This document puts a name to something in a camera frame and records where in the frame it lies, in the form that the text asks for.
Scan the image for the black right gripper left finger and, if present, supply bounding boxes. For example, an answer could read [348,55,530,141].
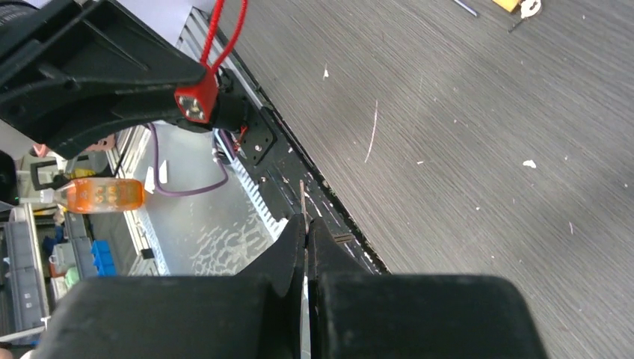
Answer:
[32,215,306,358]

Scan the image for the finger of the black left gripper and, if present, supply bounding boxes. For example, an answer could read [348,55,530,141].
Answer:
[29,93,212,159]
[1,1,206,124]

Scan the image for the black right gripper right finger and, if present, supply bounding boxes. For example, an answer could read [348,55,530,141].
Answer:
[307,218,547,358]

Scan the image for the red cable padlock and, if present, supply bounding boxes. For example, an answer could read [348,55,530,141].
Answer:
[174,0,249,124]

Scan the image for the orange drink bottle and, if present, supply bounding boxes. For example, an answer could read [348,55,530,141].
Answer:
[40,177,145,215]

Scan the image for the brass padlock silver shackle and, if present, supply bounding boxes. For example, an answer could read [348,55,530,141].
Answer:
[453,0,521,17]

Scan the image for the silver keys on table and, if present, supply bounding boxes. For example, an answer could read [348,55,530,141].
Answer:
[508,0,543,34]

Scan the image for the aluminium slotted rail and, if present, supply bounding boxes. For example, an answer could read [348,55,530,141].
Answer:
[213,129,288,242]

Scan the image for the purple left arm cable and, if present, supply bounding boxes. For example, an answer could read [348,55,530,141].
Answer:
[147,123,231,198]

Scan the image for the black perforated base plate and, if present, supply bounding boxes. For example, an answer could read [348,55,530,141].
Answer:
[212,69,393,276]

